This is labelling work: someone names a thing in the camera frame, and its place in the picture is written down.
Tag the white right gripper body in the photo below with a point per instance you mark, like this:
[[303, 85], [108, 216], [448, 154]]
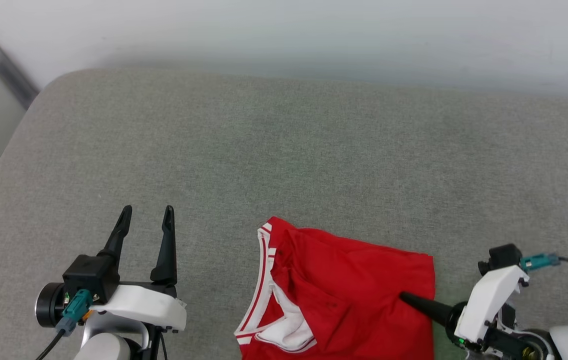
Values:
[[489, 300]]

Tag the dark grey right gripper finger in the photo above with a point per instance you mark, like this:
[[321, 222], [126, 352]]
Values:
[[431, 309]]

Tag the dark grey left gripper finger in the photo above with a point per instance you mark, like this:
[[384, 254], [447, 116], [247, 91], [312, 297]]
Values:
[[116, 235], [167, 250]]

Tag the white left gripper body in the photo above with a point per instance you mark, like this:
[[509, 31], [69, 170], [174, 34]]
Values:
[[149, 305]]

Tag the red white-trimmed jersey shirt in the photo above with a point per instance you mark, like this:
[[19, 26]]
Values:
[[354, 295]]

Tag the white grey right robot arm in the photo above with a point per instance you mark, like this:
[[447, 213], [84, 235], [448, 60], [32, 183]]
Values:
[[539, 342]]

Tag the grey fabric sofa cushion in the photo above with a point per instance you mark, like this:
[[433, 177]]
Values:
[[284, 160]]

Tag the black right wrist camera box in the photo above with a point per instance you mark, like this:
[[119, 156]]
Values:
[[501, 257]]

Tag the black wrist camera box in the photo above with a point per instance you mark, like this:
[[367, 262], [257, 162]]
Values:
[[501, 257], [91, 275]]

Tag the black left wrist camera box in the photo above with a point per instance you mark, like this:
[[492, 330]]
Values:
[[91, 275]]

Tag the teal right camera connector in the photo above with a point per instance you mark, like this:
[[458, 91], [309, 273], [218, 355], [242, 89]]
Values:
[[539, 261]]

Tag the teal camera connector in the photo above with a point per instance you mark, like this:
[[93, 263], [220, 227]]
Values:
[[539, 261], [75, 307]]

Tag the teal left camera connector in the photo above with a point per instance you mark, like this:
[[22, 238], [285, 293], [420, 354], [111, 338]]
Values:
[[75, 307]]

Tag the grey metal rail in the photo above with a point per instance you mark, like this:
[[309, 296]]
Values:
[[6, 67]]

